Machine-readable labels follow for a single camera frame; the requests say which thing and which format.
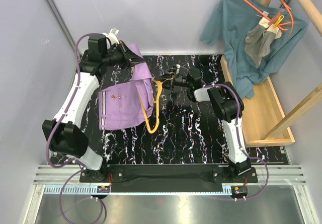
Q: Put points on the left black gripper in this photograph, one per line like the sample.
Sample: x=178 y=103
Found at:
x=130 y=58

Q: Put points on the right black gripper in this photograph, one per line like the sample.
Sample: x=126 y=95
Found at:
x=169 y=83

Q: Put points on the wooden clothes rack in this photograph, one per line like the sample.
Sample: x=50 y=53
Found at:
x=264 y=121

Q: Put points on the purple trousers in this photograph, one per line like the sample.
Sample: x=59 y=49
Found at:
x=125 y=105

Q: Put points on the teal t-shirt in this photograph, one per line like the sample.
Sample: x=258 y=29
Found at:
x=230 y=21

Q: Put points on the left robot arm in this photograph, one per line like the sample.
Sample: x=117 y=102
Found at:
x=66 y=143

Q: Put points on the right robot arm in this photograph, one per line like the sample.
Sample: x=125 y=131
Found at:
x=228 y=108

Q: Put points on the aluminium frame rail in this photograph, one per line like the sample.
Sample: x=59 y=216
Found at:
x=61 y=23

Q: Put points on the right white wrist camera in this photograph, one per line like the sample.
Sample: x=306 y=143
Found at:
x=177 y=69

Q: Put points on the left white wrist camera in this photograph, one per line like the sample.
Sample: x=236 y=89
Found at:
x=112 y=36

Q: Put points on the yellow clothes peg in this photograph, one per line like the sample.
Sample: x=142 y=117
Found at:
x=277 y=21

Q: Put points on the grey beige cloth bag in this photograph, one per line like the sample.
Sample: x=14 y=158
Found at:
x=258 y=41

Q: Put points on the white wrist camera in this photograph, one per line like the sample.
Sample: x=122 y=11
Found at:
x=112 y=36
x=177 y=69

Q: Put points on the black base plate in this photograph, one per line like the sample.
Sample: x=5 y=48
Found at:
x=174 y=178

